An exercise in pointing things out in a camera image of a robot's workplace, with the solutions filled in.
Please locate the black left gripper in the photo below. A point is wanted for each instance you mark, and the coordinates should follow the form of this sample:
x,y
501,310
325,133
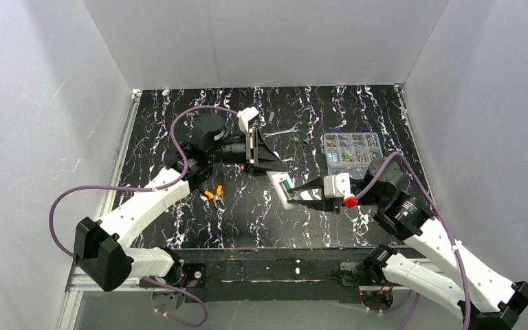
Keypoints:
x,y
251,150

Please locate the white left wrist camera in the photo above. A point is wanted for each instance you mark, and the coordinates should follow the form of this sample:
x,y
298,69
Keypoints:
x,y
245,117

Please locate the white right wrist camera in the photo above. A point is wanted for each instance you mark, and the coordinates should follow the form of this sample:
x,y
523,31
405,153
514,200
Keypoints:
x,y
337,186

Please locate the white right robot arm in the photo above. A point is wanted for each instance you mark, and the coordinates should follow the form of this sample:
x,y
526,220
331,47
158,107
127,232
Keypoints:
x,y
464,285

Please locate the white remote control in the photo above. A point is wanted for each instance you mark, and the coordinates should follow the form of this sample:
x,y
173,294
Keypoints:
x,y
276,178

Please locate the silver wrench upper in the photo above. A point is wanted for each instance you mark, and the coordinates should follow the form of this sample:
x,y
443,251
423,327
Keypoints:
x,y
292,130

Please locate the orange handled pliers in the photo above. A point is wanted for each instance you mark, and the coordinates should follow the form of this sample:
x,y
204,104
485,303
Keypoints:
x,y
215,195

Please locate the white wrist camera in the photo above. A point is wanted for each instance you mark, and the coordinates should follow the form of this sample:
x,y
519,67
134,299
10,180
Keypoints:
x,y
245,117
337,186

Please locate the clear plastic screw organizer box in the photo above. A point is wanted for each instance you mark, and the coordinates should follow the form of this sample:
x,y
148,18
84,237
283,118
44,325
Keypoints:
x,y
350,152

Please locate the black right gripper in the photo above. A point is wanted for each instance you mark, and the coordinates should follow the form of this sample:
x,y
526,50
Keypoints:
x,y
326,200

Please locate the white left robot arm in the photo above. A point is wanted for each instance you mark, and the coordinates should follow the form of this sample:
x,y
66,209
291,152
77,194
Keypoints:
x,y
102,247

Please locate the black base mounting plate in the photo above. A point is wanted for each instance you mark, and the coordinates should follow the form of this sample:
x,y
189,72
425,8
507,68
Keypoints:
x,y
263,274

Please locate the aluminium frame rail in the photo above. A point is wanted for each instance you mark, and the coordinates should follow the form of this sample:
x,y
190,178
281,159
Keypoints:
x,y
109,220

